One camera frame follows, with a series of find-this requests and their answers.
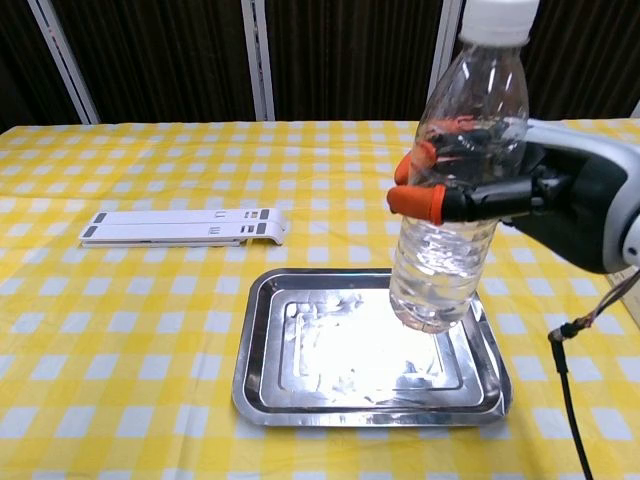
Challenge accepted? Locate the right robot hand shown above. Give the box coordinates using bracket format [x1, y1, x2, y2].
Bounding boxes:
[387, 118, 640, 276]

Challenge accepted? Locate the transparent plastic water bottle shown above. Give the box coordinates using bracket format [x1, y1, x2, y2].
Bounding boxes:
[387, 0, 542, 336]

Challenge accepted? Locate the stainless steel rectangular tray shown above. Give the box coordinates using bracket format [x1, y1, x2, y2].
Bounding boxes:
[231, 267, 514, 430]

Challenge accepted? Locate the white folding laptop stand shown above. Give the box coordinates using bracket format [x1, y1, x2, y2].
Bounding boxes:
[79, 208, 291, 250]

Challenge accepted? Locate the black cable with wires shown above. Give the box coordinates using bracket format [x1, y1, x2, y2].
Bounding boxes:
[547, 267, 640, 480]

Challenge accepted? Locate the white partition frame post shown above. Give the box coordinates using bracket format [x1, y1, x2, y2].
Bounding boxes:
[240, 0, 277, 122]
[425, 0, 464, 121]
[27, 0, 102, 126]

